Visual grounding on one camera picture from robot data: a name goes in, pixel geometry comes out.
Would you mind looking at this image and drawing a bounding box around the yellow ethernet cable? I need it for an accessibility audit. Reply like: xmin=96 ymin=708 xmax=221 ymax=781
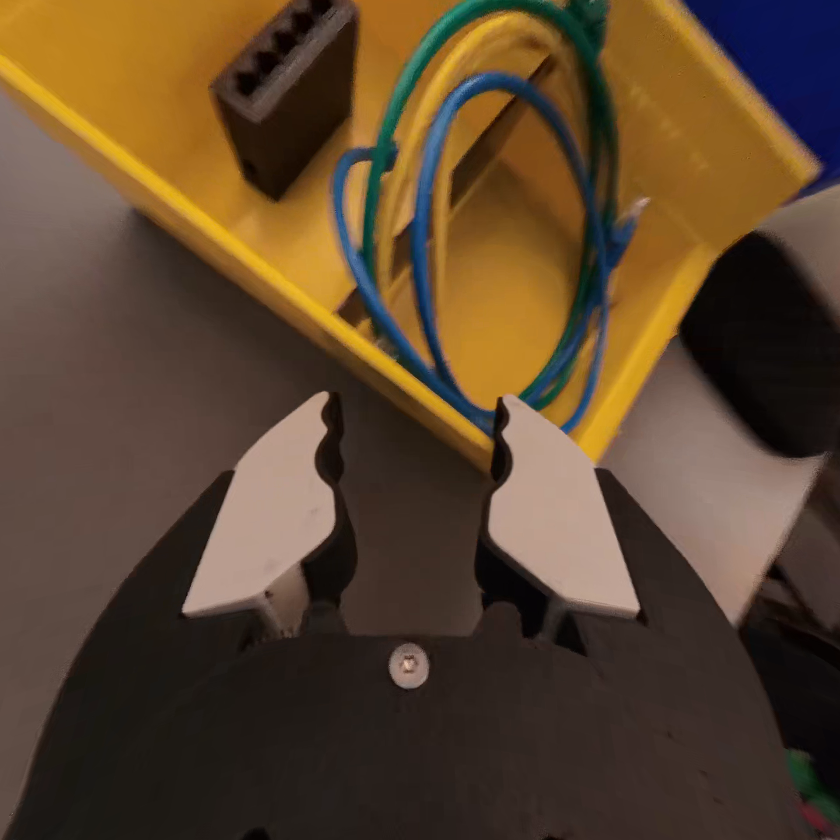
xmin=377 ymin=16 xmax=592 ymax=368

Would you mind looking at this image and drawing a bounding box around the black network switch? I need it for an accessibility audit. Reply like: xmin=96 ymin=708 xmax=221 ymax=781
xmin=209 ymin=0 xmax=361 ymax=202

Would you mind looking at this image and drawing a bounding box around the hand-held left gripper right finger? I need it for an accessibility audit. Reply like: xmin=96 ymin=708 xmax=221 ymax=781
xmin=474 ymin=394 xmax=642 ymax=642

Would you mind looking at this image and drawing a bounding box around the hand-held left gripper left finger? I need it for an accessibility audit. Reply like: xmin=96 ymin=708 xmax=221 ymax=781
xmin=181 ymin=391 xmax=360 ymax=637

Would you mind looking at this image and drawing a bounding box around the blue ethernet cable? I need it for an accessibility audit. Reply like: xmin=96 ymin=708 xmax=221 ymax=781
xmin=331 ymin=72 xmax=651 ymax=434

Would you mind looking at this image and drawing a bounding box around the dark bin divider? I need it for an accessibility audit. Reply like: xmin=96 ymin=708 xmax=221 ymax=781
xmin=338 ymin=59 xmax=559 ymax=329

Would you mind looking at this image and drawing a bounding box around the blue plastic bin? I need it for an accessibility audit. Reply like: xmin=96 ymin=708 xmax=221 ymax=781
xmin=679 ymin=0 xmax=840 ymax=198

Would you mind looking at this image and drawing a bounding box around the yellow plastic bin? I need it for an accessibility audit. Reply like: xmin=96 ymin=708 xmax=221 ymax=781
xmin=0 ymin=0 xmax=824 ymax=473

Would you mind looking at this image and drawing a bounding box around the green ethernet cable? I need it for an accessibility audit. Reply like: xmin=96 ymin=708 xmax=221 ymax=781
xmin=361 ymin=0 xmax=618 ymax=411

